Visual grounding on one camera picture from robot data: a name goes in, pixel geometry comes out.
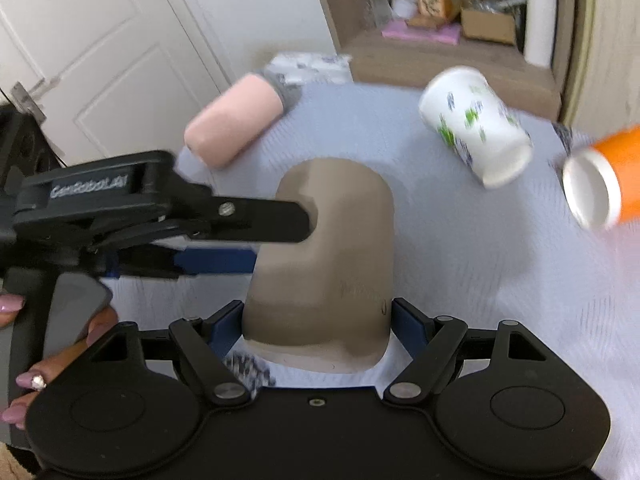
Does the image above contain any taupe metal tumbler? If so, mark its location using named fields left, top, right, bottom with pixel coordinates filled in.
left=243, top=158, right=395, bottom=374

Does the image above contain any orange paper cup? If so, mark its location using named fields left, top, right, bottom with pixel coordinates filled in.
left=562, top=126, right=640, bottom=230

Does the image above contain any white floral paper cup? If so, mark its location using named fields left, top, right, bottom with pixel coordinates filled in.
left=418, top=66, right=534, bottom=188

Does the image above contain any pink bottle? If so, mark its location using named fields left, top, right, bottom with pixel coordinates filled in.
left=183, top=70, right=302, bottom=169

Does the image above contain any tissue pack bundle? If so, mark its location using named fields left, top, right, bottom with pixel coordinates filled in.
left=266, top=52, right=352, bottom=86

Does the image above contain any white door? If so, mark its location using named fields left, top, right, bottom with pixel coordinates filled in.
left=1, top=0, right=229, bottom=165

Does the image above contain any wooden shelf unit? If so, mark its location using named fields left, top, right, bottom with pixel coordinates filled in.
left=320, top=0, right=576, bottom=120

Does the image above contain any pink flat box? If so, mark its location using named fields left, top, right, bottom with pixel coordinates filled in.
left=381, top=21, right=462, bottom=46

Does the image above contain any small floral wooden box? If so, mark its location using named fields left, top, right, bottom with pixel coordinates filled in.
left=406, top=0, right=460, bottom=30

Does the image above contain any brown cardboard box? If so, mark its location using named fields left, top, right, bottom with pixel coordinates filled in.
left=461, top=8, right=516, bottom=46

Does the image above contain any white paper towel roll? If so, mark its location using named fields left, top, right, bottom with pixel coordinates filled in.
left=524, top=0, right=558, bottom=68

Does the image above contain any silver door handle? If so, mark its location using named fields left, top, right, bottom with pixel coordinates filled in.
left=11, top=77, right=61, bottom=125

